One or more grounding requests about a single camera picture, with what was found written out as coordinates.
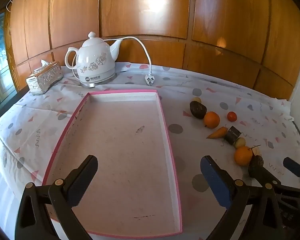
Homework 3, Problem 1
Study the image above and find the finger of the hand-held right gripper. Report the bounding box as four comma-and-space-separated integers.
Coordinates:
283, 157, 300, 189
255, 165, 300, 195

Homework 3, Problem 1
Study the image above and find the white power cord with plug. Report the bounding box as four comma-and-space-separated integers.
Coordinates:
107, 36, 156, 87

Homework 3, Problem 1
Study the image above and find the dark brown avocado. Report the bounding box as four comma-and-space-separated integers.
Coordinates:
248, 155, 265, 178
189, 101, 207, 120

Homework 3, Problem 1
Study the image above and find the pink shallow cardboard tray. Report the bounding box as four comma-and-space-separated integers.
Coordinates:
41, 89, 183, 238

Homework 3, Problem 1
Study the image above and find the small dark cylinder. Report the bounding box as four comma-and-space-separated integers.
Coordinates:
224, 127, 242, 145

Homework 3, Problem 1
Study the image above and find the small orange carrot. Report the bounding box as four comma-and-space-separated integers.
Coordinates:
206, 126, 228, 140

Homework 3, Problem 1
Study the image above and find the white patterned tablecloth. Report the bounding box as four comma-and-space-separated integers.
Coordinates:
0, 61, 300, 240

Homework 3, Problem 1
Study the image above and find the white floral ceramic kettle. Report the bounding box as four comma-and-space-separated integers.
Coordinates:
65, 31, 123, 88

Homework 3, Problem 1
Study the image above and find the orange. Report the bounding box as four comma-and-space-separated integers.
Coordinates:
234, 146, 253, 167
204, 111, 220, 129

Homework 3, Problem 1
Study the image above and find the glass display cabinet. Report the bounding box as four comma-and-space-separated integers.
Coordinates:
0, 12, 17, 110

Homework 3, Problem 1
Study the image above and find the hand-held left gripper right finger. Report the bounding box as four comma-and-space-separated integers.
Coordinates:
200, 155, 285, 240

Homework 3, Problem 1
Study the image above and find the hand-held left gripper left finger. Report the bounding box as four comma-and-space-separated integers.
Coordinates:
15, 155, 98, 240

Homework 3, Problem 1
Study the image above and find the silver patterned tissue box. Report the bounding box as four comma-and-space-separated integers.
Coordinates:
26, 60, 63, 95

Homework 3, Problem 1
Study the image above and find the small pale yellow fruit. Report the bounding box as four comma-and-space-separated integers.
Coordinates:
234, 137, 246, 149

